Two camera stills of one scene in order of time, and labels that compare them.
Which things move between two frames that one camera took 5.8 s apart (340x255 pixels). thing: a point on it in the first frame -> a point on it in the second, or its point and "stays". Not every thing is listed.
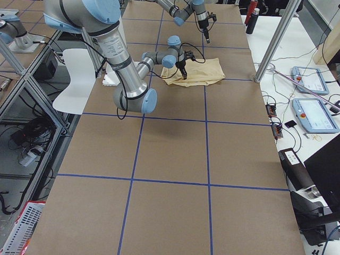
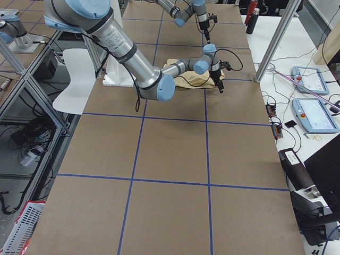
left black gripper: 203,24 stays
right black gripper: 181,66 -> 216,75
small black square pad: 290,124 stays
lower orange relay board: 277,129 stays
